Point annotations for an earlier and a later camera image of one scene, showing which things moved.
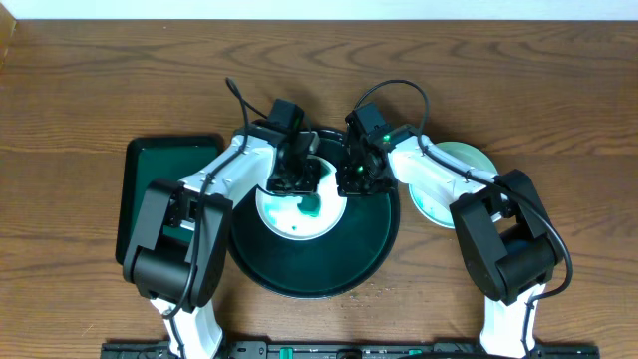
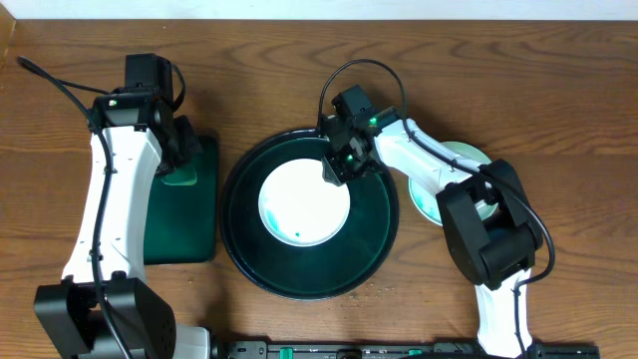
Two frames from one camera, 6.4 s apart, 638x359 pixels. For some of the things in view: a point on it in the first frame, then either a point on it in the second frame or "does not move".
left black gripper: [292, 180] -> [180, 147]
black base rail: [350, 350] does not move
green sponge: [310, 204] -> [181, 177]
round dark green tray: [337, 264] does not move
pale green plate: [434, 203] does not move
